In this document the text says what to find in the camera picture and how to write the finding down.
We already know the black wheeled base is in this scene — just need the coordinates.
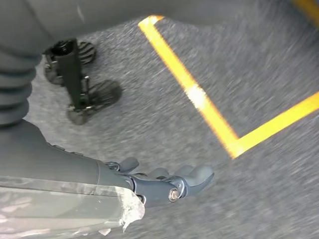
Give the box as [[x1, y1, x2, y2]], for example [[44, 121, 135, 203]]
[[43, 39, 122, 126]]

